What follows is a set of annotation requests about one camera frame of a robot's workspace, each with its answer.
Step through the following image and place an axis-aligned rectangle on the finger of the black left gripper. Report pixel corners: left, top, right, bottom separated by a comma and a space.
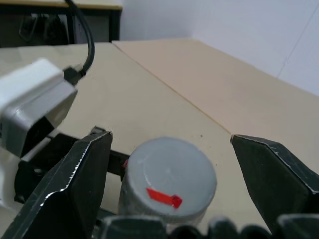
106, 150, 131, 175
97, 208, 118, 220

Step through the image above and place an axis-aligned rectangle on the dark desk with wooden top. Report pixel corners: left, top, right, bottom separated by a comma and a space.
0, 0, 123, 48

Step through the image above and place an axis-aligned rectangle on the clear plastic jar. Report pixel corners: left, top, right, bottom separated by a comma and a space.
118, 171, 207, 226

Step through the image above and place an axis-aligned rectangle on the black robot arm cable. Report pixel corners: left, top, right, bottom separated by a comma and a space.
63, 0, 96, 83

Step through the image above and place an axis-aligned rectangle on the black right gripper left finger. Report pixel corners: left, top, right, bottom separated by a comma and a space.
0, 130, 114, 239

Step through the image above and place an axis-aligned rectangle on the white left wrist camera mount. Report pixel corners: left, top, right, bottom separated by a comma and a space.
0, 58, 78, 159

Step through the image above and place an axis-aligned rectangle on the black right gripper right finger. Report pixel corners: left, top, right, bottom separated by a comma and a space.
230, 134, 319, 236

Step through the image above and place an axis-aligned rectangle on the grey cylinder with red sticker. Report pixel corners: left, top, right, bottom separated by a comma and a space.
124, 136, 218, 224

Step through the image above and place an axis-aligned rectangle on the black bag under desk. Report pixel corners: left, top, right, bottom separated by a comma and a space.
19, 12, 68, 46

